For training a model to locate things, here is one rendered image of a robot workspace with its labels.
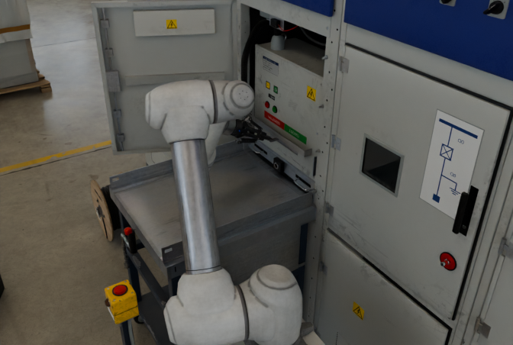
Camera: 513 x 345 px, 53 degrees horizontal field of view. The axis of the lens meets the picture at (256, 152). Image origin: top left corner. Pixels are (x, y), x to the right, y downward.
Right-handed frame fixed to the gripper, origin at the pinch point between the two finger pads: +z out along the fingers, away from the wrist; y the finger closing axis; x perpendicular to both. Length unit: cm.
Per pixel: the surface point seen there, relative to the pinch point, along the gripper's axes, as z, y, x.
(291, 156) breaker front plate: 9.6, 2.6, 11.2
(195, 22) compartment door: -35, -32, -35
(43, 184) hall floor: -11, 126, -185
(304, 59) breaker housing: -5.3, -38.4, 7.3
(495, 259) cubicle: -3, -11, 113
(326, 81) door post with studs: -16, -34, 35
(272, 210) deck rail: -8.6, 20.3, 33.1
